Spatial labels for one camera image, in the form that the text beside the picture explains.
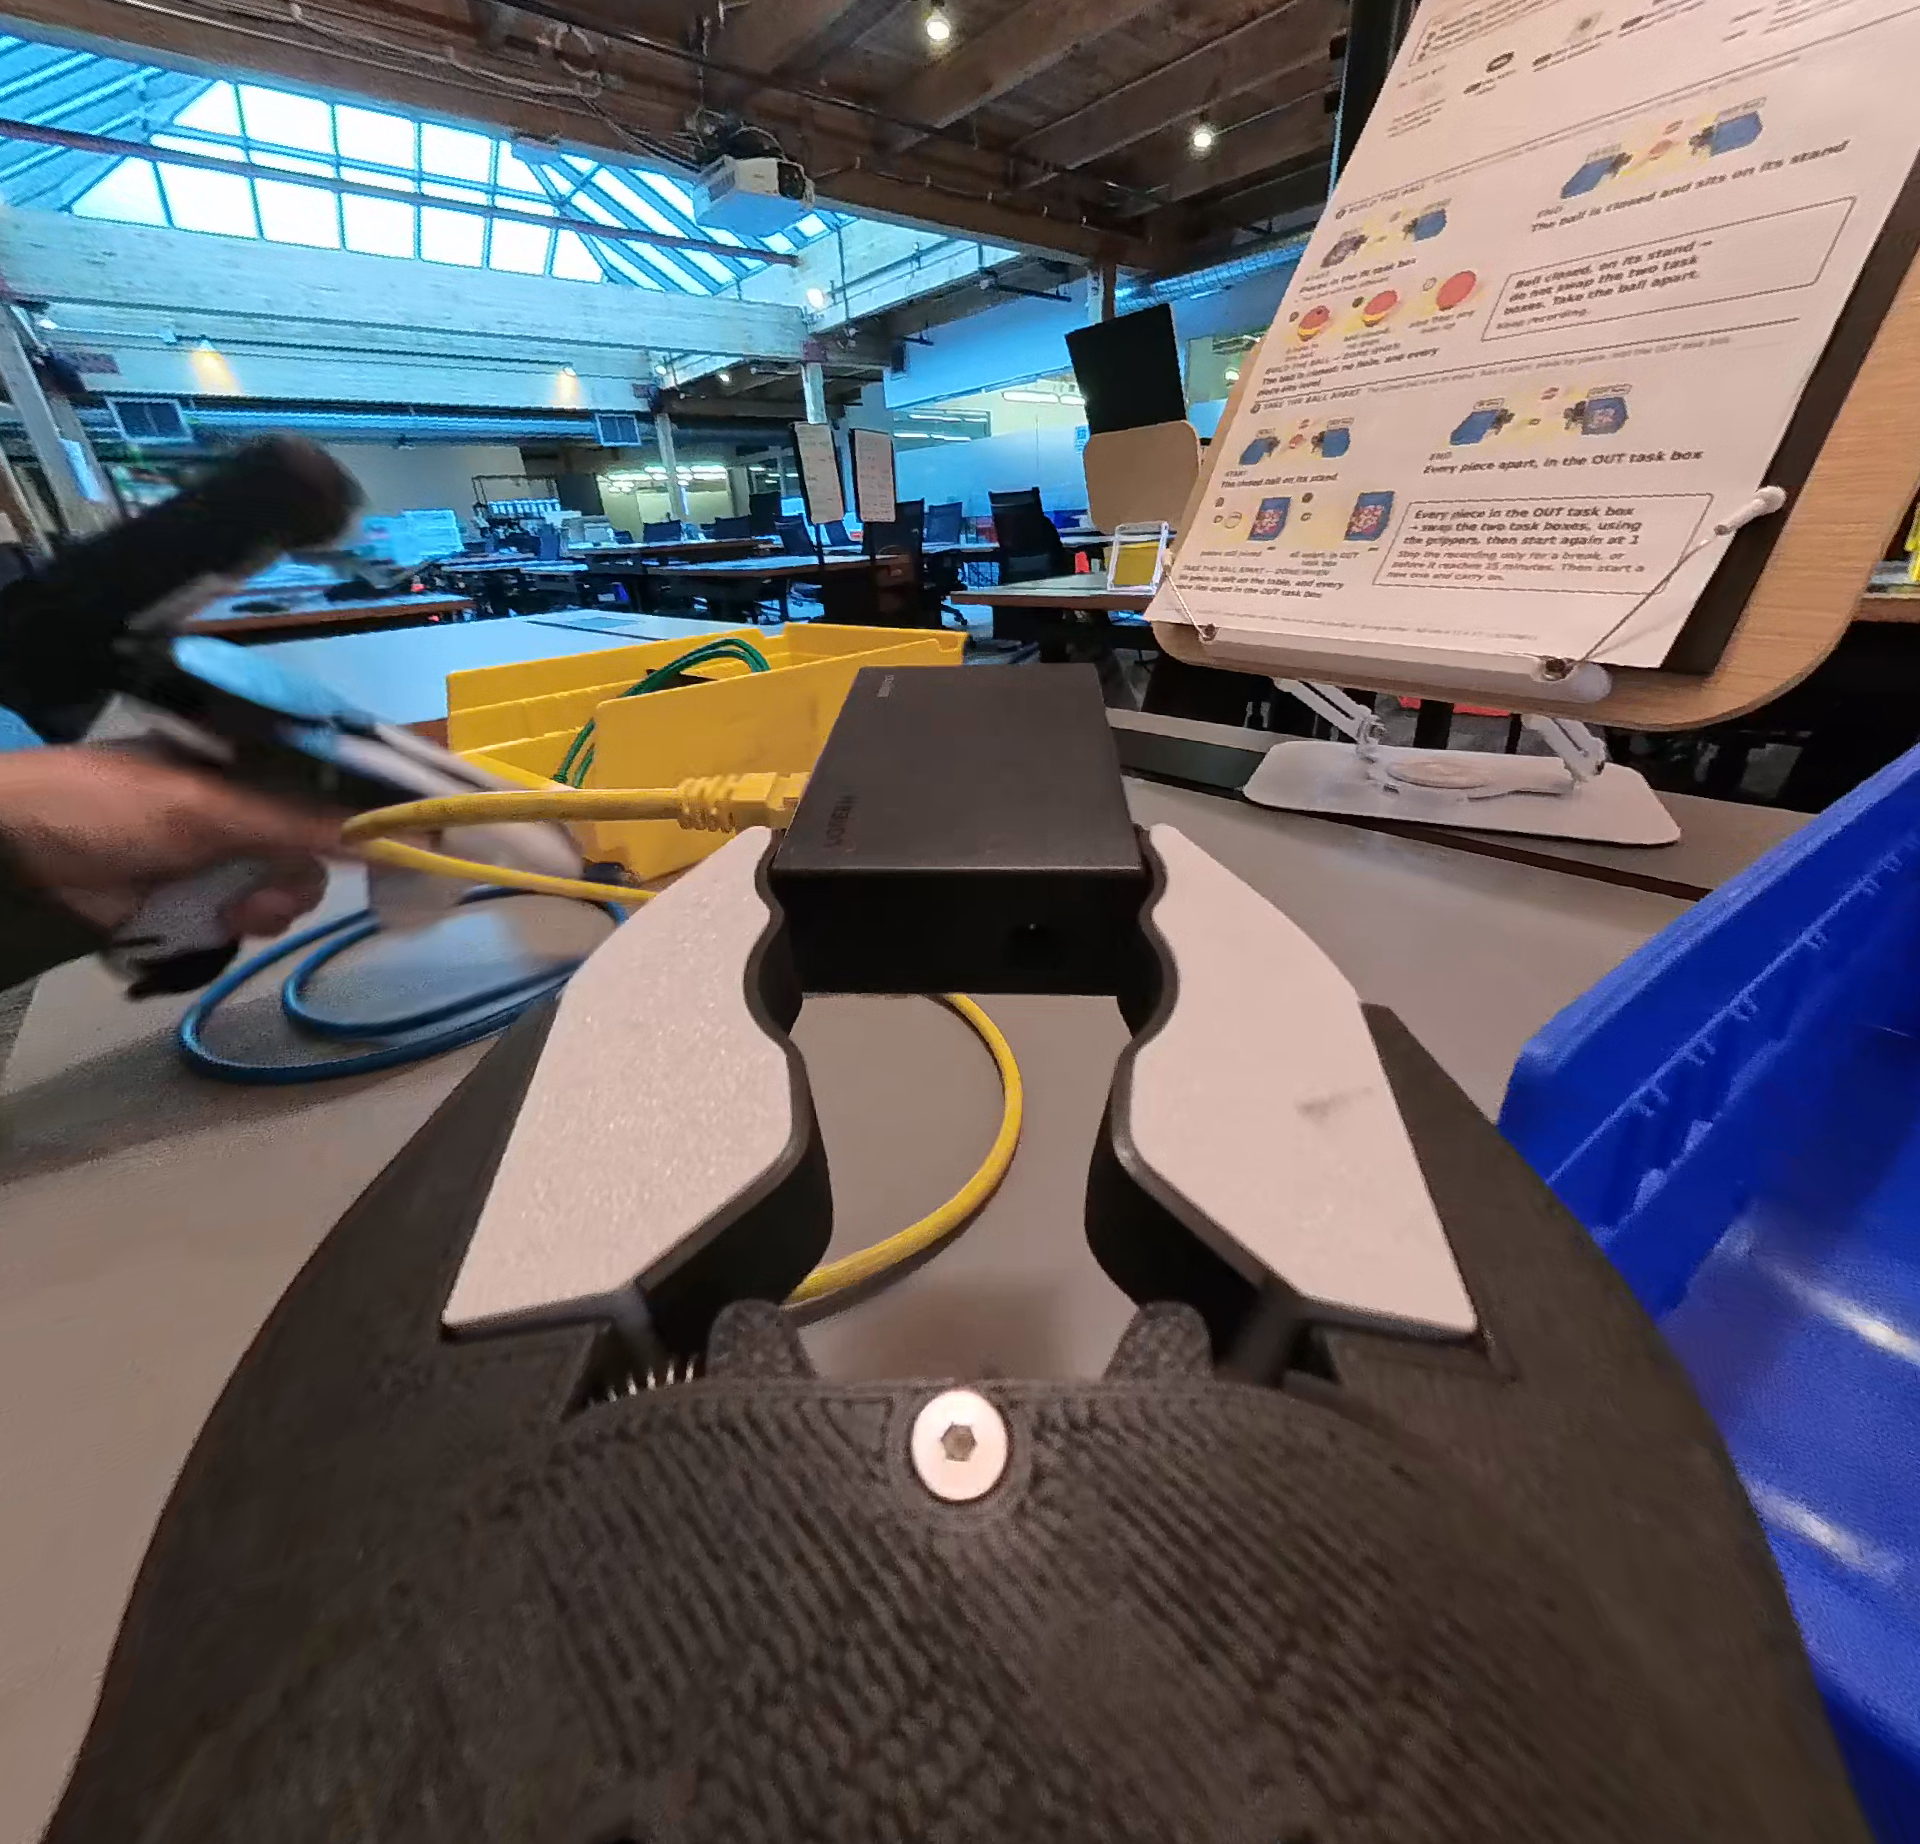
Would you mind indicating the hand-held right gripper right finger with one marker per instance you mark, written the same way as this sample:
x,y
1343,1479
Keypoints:
x,y
1292,1109

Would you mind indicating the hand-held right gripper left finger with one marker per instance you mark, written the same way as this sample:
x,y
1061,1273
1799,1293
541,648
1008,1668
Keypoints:
x,y
630,1109

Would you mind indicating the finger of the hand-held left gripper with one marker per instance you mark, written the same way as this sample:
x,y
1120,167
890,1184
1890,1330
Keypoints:
x,y
481,878
419,767

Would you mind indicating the black network switch box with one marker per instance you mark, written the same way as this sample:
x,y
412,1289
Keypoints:
x,y
960,778

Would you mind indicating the person's left hand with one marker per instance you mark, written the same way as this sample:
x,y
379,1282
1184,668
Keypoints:
x,y
119,832

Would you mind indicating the large yellow plastic bin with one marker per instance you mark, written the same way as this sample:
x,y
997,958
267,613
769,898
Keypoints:
x,y
510,694

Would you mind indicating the blue plastic bin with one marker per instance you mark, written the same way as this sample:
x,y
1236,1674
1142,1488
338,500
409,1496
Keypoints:
x,y
1770,1123

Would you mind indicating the background instruction sheet board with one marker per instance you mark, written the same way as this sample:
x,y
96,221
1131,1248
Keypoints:
x,y
872,476
818,473

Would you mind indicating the background yellow box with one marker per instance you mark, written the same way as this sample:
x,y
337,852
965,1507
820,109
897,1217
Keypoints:
x,y
1136,560

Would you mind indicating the black office chair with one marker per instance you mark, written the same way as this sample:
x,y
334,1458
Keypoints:
x,y
1027,537

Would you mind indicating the background wooden document stand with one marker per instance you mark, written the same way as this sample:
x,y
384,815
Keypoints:
x,y
1144,476

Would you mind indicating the white ceiling projector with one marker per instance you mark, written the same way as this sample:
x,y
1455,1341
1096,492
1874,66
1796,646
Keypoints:
x,y
754,193

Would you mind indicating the black background monitor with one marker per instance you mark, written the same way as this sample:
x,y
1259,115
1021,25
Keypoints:
x,y
1128,370

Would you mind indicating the printed instruction sheet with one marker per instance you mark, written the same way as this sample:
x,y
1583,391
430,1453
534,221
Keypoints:
x,y
1499,376

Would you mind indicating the instruction sheet on stand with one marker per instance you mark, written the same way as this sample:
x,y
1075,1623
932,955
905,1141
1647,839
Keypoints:
x,y
1844,525

